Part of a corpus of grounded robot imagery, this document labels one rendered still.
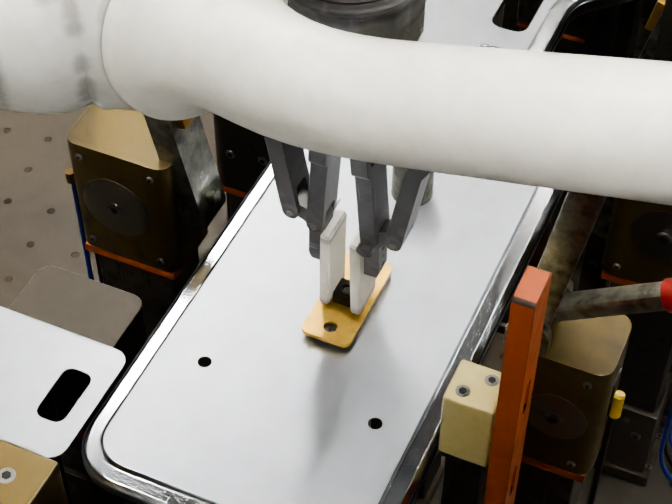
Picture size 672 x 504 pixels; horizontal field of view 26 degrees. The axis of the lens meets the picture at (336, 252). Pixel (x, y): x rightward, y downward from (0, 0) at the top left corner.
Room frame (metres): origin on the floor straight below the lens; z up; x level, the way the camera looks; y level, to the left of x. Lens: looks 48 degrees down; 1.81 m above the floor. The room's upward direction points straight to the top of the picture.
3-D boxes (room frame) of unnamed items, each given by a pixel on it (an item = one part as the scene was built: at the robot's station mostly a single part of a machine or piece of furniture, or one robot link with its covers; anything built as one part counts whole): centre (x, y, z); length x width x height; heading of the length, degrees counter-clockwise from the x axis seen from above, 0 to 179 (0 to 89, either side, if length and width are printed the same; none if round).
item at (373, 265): (0.67, -0.03, 1.07); 0.03 x 0.01 x 0.05; 66
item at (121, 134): (0.83, 0.17, 0.87); 0.12 x 0.07 x 0.35; 66
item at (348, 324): (0.69, -0.01, 1.01); 0.08 x 0.04 x 0.01; 156
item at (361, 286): (0.68, -0.02, 1.05); 0.03 x 0.01 x 0.07; 156
